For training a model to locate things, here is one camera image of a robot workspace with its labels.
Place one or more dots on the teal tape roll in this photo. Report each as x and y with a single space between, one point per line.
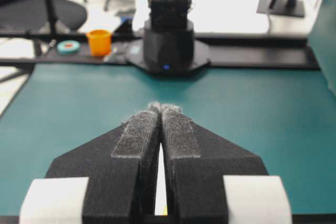
68 47

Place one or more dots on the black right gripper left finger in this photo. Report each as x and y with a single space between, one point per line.
110 179

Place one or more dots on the black office chair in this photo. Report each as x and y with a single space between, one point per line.
35 14

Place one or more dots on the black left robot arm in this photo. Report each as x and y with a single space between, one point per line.
168 45

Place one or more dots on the orange plastic cup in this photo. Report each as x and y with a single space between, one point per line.
99 41

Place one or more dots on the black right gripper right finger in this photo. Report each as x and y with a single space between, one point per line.
212 180

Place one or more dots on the black table edge rail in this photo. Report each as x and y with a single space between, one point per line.
274 53

